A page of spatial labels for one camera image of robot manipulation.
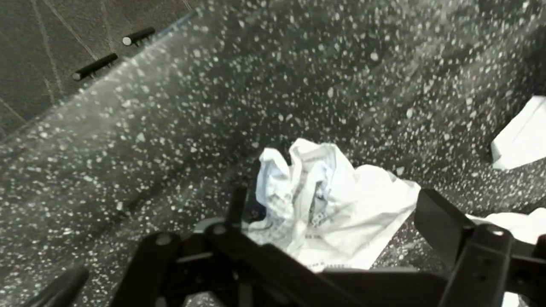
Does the crumpled white tissue left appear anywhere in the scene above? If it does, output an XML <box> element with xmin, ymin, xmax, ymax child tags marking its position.
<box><xmin>467</xmin><ymin>208</ymin><xmax>546</xmax><ymax>244</ymax></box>

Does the white tissue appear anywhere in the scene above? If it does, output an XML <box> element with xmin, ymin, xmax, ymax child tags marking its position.
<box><xmin>467</xmin><ymin>208</ymin><xmax>546</xmax><ymax>244</ymax></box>
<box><xmin>245</xmin><ymin>138</ymin><xmax>421</xmax><ymax>271</ymax></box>

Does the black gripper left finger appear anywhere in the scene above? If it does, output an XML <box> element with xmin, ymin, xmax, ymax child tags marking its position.
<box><xmin>108</xmin><ymin>188</ymin><xmax>364</xmax><ymax>307</ymax></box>

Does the white tissue front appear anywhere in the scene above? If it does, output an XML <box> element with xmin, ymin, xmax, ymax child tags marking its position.
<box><xmin>245</xmin><ymin>138</ymin><xmax>421</xmax><ymax>271</ymax></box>

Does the grey white stapler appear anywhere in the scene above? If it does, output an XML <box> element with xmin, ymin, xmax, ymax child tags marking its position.
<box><xmin>491</xmin><ymin>95</ymin><xmax>546</xmax><ymax>169</ymax></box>

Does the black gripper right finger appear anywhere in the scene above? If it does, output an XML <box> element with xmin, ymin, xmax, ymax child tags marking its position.
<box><xmin>414</xmin><ymin>189</ymin><xmax>546</xmax><ymax>307</ymax></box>

